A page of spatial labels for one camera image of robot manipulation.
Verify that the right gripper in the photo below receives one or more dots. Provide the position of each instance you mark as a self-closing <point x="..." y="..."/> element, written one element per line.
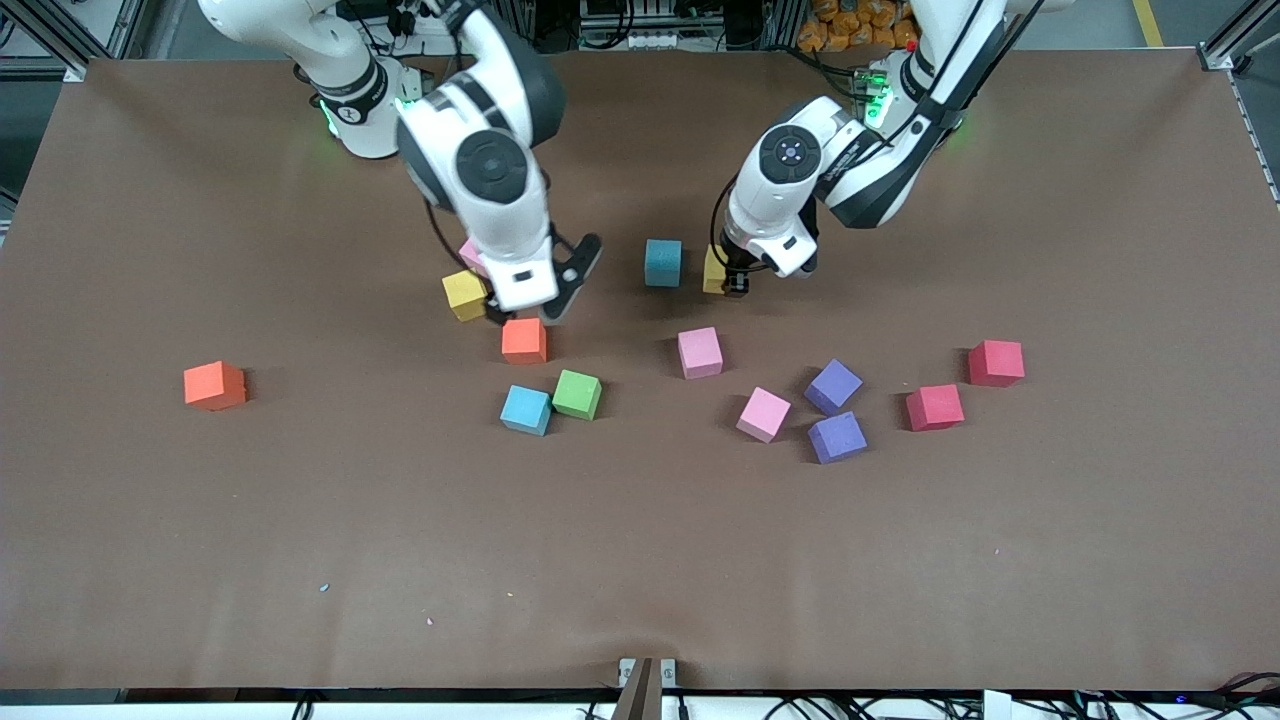
<point x="494" y="314"/>

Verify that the aluminium frame profile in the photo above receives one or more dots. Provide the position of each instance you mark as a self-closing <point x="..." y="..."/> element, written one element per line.
<point x="1225" y="50"/>
<point x="125" y="25"/>

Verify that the green foam block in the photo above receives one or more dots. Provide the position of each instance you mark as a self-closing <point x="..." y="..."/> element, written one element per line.
<point x="577" y="395"/>

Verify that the pile of orange items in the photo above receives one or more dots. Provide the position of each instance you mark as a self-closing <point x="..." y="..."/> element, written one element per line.
<point x="850" y="25"/>

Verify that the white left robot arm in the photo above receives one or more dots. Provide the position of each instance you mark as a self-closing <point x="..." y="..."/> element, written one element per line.
<point x="850" y="150"/>

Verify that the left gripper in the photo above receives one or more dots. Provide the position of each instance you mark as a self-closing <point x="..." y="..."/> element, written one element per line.
<point x="736" y="277"/>

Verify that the orange foam block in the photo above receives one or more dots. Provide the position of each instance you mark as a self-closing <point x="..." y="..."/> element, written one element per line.
<point x="213" y="387"/>
<point x="524" y="342"/>

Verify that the red foam block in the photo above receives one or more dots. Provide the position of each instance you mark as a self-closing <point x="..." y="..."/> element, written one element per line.
<point x="935" y="408"/>
<point x="996" y="363"/>

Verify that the white power strip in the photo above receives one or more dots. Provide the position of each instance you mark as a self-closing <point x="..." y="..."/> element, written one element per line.
<point x="650" y="42"/>

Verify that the yellow foam block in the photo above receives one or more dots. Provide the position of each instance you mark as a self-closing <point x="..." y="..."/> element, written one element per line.
<point x="462" y="292"/>
<point x="712" y="270"/>

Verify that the bright pink foam block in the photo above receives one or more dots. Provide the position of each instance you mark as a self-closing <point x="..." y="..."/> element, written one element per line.
<point x="763" y="415"/>

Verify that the dusty pink foam block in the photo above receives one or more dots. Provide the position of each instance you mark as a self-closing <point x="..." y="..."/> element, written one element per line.
<point x="700" y="353"/>
<point x="470" y="258"/>

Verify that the blue foam block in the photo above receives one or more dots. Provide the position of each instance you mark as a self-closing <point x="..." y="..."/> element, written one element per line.
<point x="663" y="263"/>
<point x="526" y="411"/>

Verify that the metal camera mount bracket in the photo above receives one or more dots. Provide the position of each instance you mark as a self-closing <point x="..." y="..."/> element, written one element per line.
<point x="640" y="690"/>

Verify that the purple foam block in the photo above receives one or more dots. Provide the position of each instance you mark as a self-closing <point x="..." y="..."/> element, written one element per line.
<point x="833" y="387"/>
<point x="837" y="438"/>

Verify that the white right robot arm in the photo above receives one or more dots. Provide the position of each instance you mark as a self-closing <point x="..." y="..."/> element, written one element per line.
<point x="500" y="225"/>

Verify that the paper table cover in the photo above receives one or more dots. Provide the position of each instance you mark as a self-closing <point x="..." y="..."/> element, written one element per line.
<point x="300" y="520"/>

